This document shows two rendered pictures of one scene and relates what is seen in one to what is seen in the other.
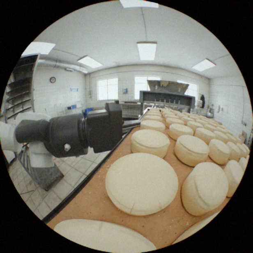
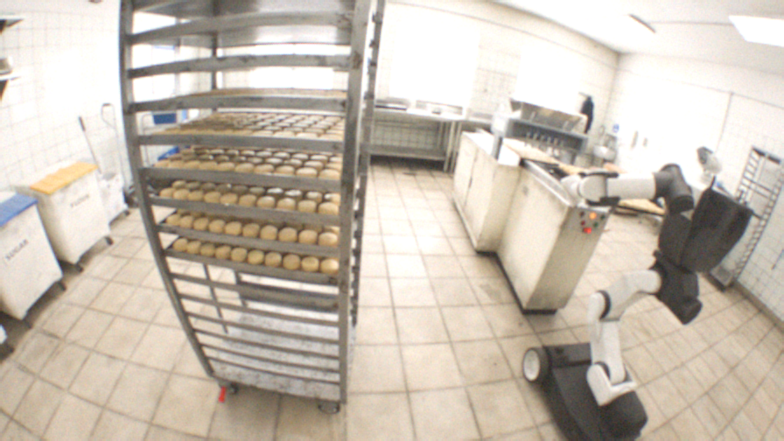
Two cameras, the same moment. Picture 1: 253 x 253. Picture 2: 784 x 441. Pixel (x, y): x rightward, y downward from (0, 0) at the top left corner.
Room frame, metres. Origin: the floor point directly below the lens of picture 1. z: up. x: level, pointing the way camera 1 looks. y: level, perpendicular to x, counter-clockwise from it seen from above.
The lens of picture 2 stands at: (-0.59, 1.31, 1.29)
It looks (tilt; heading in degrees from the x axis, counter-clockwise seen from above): 27 degrees down; 336
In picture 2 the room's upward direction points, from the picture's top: 7 degrees clockwise
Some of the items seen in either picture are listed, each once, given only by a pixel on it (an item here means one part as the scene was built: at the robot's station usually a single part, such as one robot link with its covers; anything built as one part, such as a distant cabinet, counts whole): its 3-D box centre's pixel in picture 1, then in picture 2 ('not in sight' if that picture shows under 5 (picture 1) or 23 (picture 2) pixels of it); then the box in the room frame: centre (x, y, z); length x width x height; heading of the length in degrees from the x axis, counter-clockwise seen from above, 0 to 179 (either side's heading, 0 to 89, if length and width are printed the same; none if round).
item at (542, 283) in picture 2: not in sight; (544, 237); (0.50, -0.37, 0.45); 0.70 x 0.34 x 0.90; 158
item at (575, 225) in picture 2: not in sight; (588, 220); (0.16, -0.23, 0.77); 0.24 x 0.04 x 0.14; 68
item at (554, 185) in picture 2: not in sight; (512, 153); (1.13, -0.46, 0.87); 2.01 x 0.03 x 0.07; 158
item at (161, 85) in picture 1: (166, 88); (544, 115); (0.97, -0.55, 1.25); 0.56 x 0.29 x 0.14; 68
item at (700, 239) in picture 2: not in sight; (701, 221); (-0.44, 0.01, 1.10); 0.34 x 0.30 x 0.36; 68
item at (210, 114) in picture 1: (210, 112); (608, 147); (2.42, -4.63, 0.93); 0.99 x 0.38 x 1.09; 166
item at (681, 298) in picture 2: not in sight; (675, 285); (-0.47, 0.02, 0.84); 0.28 x 0.13 x 0.18; 158
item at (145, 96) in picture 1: (165, 104); (537, 143); (0.97, -0.55, 1.01); 0.72 x 0.33 x 0.34; 68
